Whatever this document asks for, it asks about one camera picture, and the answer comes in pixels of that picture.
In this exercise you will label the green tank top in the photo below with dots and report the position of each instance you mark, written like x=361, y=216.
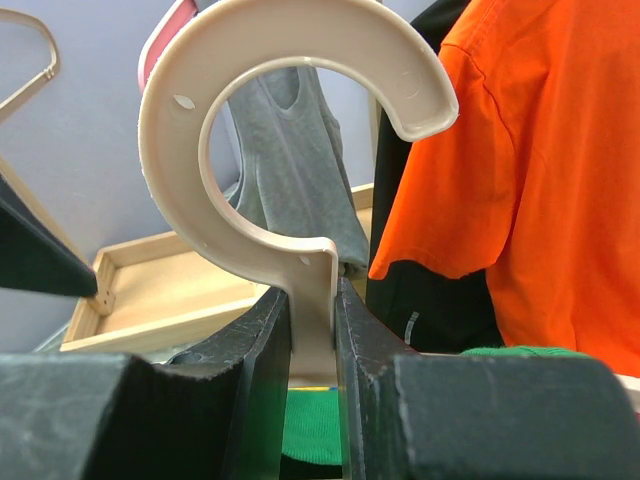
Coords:
x=312, y=426

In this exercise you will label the black shirt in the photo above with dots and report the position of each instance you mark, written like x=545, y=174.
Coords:
x=429, y=312

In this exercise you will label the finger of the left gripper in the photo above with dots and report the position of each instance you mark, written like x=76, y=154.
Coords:
x=33, y=259

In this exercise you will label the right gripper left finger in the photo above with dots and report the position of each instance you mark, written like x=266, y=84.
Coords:
x=213, y=411

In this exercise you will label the left wooden clothes rack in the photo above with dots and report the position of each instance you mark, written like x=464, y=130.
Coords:
x=152, y=293

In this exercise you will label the grey tank top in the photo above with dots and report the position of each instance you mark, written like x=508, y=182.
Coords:
x=292, y=179

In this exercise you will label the orange t-shirt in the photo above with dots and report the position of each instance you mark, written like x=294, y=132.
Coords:
x=537, y=181

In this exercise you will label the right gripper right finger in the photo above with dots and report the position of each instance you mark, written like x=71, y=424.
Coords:
x=405, y=415

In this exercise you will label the pink hanger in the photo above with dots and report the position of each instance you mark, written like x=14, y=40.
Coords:
x=180, y=13

